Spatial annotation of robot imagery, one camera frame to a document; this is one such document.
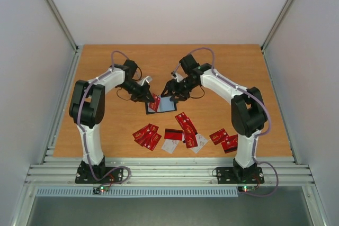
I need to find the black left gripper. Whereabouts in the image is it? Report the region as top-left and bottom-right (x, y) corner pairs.
(119, 79), (155, 103)

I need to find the red vip card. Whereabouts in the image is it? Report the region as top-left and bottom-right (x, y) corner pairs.
(209, 128), (229, 145)
(148, 94), (161, 112)
(183, 131), (198, 149)
(221, 134), (238, 150)
(141, 133), (162, 151)
(132, 125), (151, 145)

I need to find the black leather card holder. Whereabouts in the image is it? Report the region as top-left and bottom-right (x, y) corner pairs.
(145, 95), (177, 114)

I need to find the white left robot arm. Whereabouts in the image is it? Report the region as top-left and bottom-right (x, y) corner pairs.
(69, 59), (154, 184)

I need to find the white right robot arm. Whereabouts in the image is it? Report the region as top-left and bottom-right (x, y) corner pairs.
(161, 54), (268, 183)

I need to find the red card under left pile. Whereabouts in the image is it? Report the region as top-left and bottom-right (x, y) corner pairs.
(147, 124), (158, 134)

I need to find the red VIP card far left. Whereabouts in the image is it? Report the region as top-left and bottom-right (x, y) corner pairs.
(132, 125), (151, 145)

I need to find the red card upper centre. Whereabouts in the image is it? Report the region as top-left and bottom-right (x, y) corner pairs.
(175, 112), (198, 135)

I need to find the red VIP card left front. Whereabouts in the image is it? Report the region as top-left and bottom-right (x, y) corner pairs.
(141, 133), (162, 151)

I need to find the red card magnetic stripe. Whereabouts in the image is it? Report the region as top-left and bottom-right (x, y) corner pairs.
(164, 129), (183, 141)

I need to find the red VIP card centre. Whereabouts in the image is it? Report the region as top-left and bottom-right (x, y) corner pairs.
(183, 131), (198, 149)

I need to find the white card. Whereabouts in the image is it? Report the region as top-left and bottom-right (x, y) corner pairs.
(162, 139), (180, 154)
(191, 133), (208, 153)

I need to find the white card right centre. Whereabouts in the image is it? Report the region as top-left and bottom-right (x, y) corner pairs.
(191, 133), (208, 153)

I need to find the red VIP card far right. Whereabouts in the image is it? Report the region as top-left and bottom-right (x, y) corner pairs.
(221, 134), (238, 150)

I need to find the red striped card far right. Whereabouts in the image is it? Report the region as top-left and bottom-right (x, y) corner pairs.
(224, 147), (237, 153)

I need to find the left small circuit board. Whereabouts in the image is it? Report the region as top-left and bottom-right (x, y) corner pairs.
(93, 186), (110, 195)

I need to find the small circuit board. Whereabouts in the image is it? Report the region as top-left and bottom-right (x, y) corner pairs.
(93, 186), (110, 195)
(238, 185), (257, 193)

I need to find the right small circuit board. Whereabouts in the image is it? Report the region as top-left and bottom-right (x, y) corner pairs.
(238, 185), (257, 193)

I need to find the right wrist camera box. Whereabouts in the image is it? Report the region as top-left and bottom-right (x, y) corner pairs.
(171, 71), (184, 83)

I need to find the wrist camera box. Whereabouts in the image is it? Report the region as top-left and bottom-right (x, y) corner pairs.
(138, 76), (153, 86)
(171, 71), (184, 83)

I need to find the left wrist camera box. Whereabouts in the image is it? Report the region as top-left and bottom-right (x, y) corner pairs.
(138, 76), (153, 86)

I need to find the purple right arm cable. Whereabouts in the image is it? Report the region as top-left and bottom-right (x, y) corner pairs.
(174, 47), (279, 197)

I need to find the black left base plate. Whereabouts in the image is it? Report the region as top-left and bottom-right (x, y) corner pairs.
(75, 165), (123, 184)

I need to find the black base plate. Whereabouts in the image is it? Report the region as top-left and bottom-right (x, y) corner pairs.
(75, 165), (123, 184)
(215, 167), (265, 185)

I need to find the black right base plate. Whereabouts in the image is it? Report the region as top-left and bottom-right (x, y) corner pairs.
(215, 167), (265, 185)

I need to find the aluminium rail base front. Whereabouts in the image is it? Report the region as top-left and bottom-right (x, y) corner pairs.
(24, 157), (315, 186)

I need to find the left aluminium frame post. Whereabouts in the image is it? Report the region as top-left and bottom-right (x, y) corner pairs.
(29, 0), (80, 52)

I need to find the aluminium frame post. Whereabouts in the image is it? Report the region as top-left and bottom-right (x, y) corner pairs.
(29, 0), (80, 52)
(261, 0), (312, 52)

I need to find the grey slotted cable duct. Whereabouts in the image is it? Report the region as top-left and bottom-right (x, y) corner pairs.
(36, 186), (238, 198)

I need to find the right aluminium frame post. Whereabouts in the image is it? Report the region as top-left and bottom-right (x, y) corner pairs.
(261, 0), (312, 52)

